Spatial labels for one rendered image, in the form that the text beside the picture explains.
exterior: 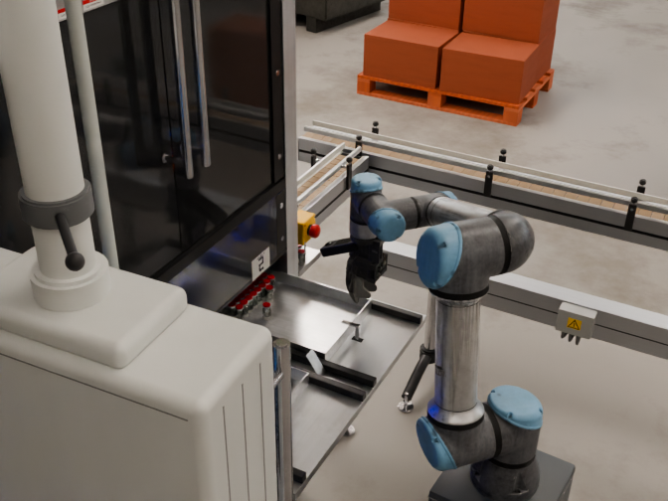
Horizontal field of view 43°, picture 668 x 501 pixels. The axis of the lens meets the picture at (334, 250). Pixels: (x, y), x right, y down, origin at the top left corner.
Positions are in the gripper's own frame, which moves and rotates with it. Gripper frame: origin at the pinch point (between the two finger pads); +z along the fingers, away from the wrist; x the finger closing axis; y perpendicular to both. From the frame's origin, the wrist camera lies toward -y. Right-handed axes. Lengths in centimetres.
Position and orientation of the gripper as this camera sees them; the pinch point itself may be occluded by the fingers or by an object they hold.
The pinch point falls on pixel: (354, 297)
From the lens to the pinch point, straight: 222.1
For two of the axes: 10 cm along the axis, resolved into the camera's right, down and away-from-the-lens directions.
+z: -0.2, 8.5, 5.3
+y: 8.9, 2.6, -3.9
